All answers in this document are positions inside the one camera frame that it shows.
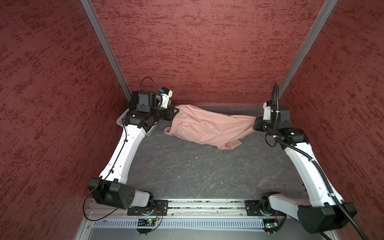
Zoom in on pink shorts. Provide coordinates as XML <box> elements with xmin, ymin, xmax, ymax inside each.
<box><xmin>164</xmin><ymin>105</ymin><xmax>256</xmax><ymax>150</ymax></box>

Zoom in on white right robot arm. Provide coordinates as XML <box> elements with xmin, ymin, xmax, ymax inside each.
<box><xmin>253</xmin><ymin>117</ymin><xmax>357</xmax><ymax>234</ymax></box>

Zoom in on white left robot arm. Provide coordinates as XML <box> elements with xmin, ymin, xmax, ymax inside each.
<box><xmin>88</xmin><ymin>107</ymin><xmax>180</xmax><ymax>211</ymax></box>

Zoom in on white plastic laundry basket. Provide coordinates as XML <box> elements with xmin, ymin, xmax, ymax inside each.
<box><xmin>116</xmin><ymin>108</ymin><xmax>160</xmax><ymax>137</ymax></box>

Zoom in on right circuit board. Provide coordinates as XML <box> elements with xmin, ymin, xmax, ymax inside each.
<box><xmin>263</xmin><ymin>219</ymin><xmax>279</xmax><ymax>233</ymax></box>

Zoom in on circuit board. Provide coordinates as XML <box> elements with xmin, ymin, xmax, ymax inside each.
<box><xmin>137</xmin><ymin>219</ymin><xmax>157</xmax><ymax>228</ymax></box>
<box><xmin>263</xmin><ymin>219</ymin><xmax>279</xmax><ymax>233</ymax></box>

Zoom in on left circuit board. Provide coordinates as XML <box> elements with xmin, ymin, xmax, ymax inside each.
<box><xmin>137</xmin><ymin>219</ymin><xmax>157</xmax><ymax>228</ymax></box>

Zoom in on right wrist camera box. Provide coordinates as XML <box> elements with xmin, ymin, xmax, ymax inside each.
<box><xmin>263</xmin><ymin>101</ymin><xmax>291</xmax><ymax>122</ymax></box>

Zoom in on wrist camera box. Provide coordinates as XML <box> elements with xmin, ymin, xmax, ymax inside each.
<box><xmin>129</xmin><ymin>88</ymin><xmax>173</xmax><ymax>113</ymax></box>
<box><xmin>263</xmin><ymin>101</ymin><xmax>291</xmax><ymax>122</ymax></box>

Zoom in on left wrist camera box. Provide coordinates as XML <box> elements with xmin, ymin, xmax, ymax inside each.
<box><xmin>129</xmin><ymin>88</ymin><xmax>173</xmax><ymax>113</ymax></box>

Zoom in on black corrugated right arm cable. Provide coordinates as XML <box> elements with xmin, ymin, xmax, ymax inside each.
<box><xmin>265</xmin><ymin>83</ymin><xmax>369</xmax><ymax>240</ymax></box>

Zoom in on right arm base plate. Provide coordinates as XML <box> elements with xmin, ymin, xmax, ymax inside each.
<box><xmin>245</xmin><ymin>200</ymin><xmax>271</xmax><ymax>217</ymax></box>

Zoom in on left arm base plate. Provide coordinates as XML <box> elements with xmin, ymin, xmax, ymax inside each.
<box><xmin>127</xmin><ymin>199</ymin><xmax>169</xmax><ymax>217</ymax></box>

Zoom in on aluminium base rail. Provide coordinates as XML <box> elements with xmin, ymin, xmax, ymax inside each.
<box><xmin>85</xmin><ymin>198</ymin><xmax>326</xmax><ymax>219</ymax></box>

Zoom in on white slotted cable duct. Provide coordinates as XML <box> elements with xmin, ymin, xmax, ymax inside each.
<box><xmin>93</xmin><ymin>218</ymin><xmax>264</xmax><ymax>231</ymax></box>

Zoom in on left aluminium corner post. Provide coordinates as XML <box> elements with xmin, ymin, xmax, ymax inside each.
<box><xmin>81</xmin><ymin>0</ymin><xmax>132</xmax><ymax>101</ymax></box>

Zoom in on aluminium corner post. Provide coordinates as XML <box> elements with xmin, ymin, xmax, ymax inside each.
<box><xmin>81</xmin><ymin>0</ymin><xmax>132</xmax><ymax>101</ymax></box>
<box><xmin>279</xmin><ymin>0</ymin><xmax>338</xmax><ymax>98</ymax></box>

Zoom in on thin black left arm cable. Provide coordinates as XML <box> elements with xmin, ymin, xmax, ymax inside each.
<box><xmin>82</xmin><ymin>76</ymin><xmax>160</xmax><ymax>222</ymax></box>

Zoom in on right aluminium corner post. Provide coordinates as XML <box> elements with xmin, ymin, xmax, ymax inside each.
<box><xmin>279</xmin><ymin>0</ymin><xmax>338</xmax><ymax>98</ymax></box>

